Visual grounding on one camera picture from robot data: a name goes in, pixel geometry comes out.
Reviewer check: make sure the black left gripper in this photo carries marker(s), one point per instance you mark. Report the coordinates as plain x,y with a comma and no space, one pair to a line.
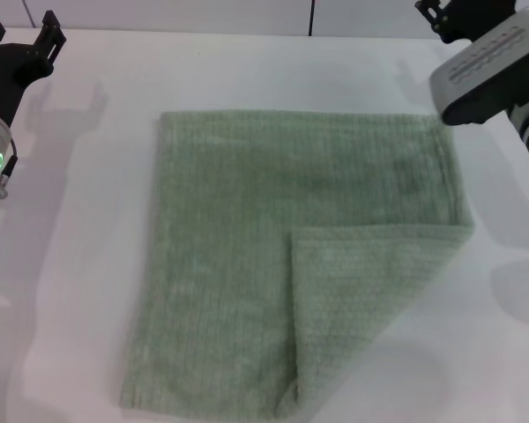
9,75

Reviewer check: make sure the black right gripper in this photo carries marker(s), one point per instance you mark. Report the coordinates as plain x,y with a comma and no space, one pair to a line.
467,17

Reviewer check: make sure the green terry towel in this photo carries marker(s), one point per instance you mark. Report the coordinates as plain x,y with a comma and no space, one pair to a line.
225,242

